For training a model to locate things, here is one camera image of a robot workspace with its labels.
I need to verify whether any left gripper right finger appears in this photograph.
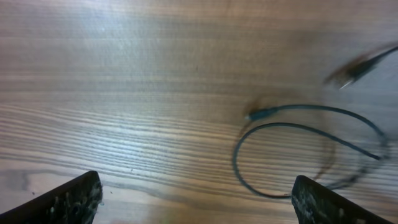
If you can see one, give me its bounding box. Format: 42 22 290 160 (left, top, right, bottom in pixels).
291 175 392 224

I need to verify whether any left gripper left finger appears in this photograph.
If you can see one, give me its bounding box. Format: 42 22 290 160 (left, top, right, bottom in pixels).
1 170 103 224

